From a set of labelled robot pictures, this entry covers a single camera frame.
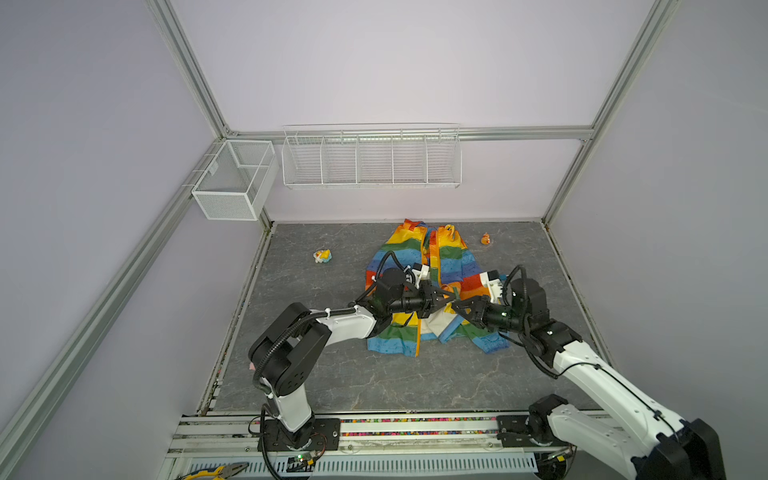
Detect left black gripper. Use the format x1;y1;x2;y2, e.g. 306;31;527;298
389;281;456;319

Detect rainbow striped jacket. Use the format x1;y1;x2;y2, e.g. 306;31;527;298
366;220;510;357

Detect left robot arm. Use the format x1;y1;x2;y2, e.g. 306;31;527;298
248;252;457;449

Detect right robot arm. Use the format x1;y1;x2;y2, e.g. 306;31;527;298
452;265;726;479

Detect yellow white small toy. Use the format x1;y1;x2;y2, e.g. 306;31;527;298
313;249;332;264

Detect white mesh box basket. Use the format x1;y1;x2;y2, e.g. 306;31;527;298
192;140;279;221

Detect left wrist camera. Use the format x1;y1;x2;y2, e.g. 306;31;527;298
404;263;430;288

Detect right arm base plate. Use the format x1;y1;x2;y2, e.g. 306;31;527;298
496;414;570;448

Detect white wire shelf basket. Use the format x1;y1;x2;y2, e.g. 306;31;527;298
282;123;463;189

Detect white slotted cable duct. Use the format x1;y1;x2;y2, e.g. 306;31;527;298
191;453;539;478

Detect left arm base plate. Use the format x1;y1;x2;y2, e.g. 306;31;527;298
258;417;341;452

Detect yellow handled pliers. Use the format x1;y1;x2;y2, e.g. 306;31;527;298
177;462;249;480

